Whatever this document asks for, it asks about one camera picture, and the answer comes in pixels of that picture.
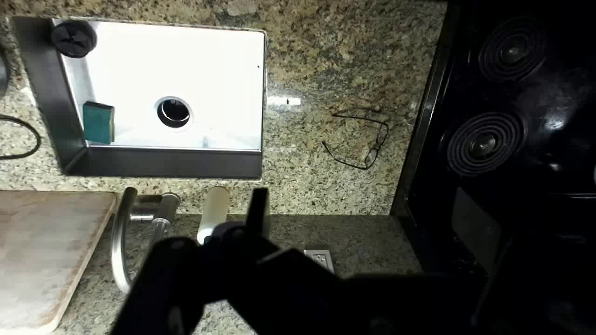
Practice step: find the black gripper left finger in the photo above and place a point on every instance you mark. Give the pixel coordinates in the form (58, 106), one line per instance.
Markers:
(164, 286)

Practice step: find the green sponge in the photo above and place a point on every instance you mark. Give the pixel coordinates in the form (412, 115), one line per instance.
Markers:
(99, 124)

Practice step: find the round sink drain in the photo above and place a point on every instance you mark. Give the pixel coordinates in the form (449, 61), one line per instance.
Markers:
(173, 113)

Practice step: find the white soap dispenser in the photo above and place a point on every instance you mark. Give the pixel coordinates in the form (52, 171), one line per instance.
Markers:
(214, 208)

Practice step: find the white wall outlet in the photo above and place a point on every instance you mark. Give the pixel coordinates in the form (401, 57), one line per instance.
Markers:
(319, 260)

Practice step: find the stainless steel sink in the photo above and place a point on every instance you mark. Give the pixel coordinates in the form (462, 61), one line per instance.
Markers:
(211, 68)

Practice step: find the black sink stopper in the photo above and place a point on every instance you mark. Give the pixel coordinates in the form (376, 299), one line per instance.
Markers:
(73, 39)

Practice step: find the thin frame eyeglasses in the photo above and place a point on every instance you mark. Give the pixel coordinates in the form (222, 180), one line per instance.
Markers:
(374, 150)

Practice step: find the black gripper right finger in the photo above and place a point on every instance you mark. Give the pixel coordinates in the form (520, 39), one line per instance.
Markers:
(266, 286)

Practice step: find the black electric stove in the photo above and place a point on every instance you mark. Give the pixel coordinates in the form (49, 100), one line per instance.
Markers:
(559, 187)

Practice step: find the wooden cutting board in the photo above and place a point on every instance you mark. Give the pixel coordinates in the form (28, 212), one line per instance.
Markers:
(43, 254)

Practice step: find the black coil stove burner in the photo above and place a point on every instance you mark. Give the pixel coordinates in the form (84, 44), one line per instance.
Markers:
(512, 50)
(484, 145)

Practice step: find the chrome faucet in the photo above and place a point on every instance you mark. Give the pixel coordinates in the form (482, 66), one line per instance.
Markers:
(121, 249)

